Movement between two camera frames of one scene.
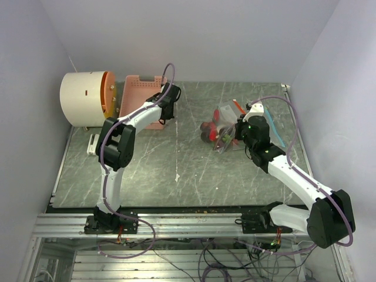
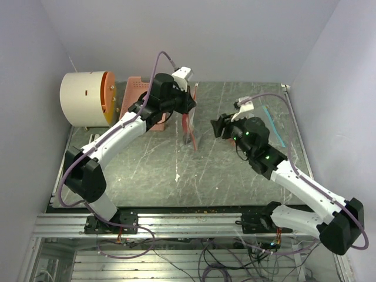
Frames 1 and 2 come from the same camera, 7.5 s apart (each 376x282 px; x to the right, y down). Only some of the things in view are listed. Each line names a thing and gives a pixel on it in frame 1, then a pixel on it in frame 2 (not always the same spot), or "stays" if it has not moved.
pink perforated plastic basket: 135,91 stays
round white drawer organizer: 88,98 stays
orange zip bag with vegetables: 220,132 to 189,130
